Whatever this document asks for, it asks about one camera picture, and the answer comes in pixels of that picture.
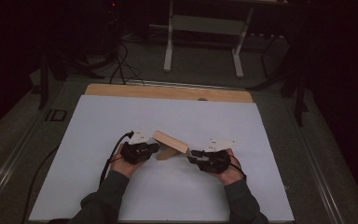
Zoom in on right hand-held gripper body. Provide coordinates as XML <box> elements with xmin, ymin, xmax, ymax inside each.
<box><xmin>198</xmin><ymin>137</ymin><xmax>237</xmax><ymax>175</ymax></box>

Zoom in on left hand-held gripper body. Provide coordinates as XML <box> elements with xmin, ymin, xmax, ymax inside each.
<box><xmin>119</xmin><ymin>129</ymin><xmax>160</xmax><ymax>165</ymax></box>

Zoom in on square wooden clock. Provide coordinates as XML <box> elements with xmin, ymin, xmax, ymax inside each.
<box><xmin>151</xmin><ymin>130</ymin><xmax>190</xmax><ymax>161</ymax></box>

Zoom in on person's left hand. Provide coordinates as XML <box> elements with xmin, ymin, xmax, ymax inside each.
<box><xmin>109</xmin><ymin>143</ymin><xmax>147</xmax><ymax>179</ymax></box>

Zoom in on person's right hand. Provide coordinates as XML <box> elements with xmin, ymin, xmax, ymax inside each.
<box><xmin>213</xmin><ymin>147</ymin><xmax>247</xmax><ymax>187</ymax></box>

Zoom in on white table mat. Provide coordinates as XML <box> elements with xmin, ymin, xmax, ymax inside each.
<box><xmin>28</xmin><ymin>94</ymin><xmax>295</xmax><ymax>223</ymax></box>

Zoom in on black floor socket box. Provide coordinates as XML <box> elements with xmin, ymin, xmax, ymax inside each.
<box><xmin>44</xmin><ymin>108</ymin><xmax>68</xmax><ymax>122</ymax></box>

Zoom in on black metal stand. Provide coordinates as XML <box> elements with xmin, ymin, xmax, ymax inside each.
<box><xmin>292</xmin><ymin>69</ymin><xmax>310</xmax><ymax>128</ymax></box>
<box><xmin>36</xmin><ymin>50</ymin><xmax>51</xmax><ymax>110</ymax></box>

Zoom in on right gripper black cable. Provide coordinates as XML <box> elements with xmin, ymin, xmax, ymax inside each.
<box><xmin>228</xmin><ymin>153</ymin><xmax>248</xmax><ymax>182</ymax></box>

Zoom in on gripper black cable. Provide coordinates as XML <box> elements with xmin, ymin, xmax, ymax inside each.
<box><xmin>228</xmin><ymin>153</ymin><xmax>248</xmax><ymax>182</ymax></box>
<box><xmin>98</xmin><ymin>131</ymin><xmax>135</xmax><ymax>189</ymax></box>

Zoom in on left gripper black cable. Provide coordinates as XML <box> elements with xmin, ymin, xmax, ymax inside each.
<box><xmin>98</xmin><ymin>131</ymin><xmax>135</xmax><ymax>189</ymax></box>

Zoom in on black floor cables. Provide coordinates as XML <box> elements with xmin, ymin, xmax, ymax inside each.
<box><xmin>109</xmin><ymin>40</ymin><xmax>146</xmax><ymax>86</ymax></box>

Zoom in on thin black floor cable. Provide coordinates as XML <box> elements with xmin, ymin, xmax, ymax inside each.
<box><xmin>21</xmin><ymin>145</ymin><xmax>62</xmax><ymax>224</ymax></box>

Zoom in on metal floor rail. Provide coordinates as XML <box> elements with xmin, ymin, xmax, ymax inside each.
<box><xmin>0</xmin><ymin>118</ymin><xmax>45</xmax><ymax>216</ymax></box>
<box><xmin>283</xmin><ymin>96</ymin><xmax>346</xmax><ymax>224</ymax></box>

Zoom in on white metal desk frame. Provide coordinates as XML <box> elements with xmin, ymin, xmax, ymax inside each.
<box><xmin>162</xmin><ymin>0</ymin><xmax>256</xmax><ymax>79</ymax></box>

